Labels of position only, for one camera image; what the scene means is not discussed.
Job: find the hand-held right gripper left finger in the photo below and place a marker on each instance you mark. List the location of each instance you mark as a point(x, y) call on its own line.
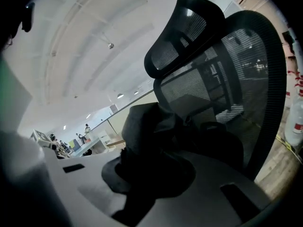
point(71, 178)

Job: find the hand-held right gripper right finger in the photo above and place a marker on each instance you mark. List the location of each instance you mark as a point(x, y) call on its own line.
point(208, 197)

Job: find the black garment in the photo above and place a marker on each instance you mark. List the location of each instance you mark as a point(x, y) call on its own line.
point(151, 138)

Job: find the black mesh office chair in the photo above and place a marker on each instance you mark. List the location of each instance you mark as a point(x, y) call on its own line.
point(236, 84)

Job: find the white long table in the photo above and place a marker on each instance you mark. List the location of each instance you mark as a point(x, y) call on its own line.
point(87, 146)

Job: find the wooden table with black legs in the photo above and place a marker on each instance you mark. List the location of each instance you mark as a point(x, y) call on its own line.
point(116, 143)

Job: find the yellow black striped floor tape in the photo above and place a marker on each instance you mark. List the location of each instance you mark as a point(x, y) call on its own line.
point(287, 146)

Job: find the clear water jug red cap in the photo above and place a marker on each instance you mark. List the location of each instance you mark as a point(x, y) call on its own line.
point(296, 122)

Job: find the round metal ceiling fixture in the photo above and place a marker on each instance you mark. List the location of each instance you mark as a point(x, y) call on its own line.
point(110, 46)

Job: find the person's head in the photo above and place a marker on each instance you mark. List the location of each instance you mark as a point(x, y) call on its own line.
point(21, 25)

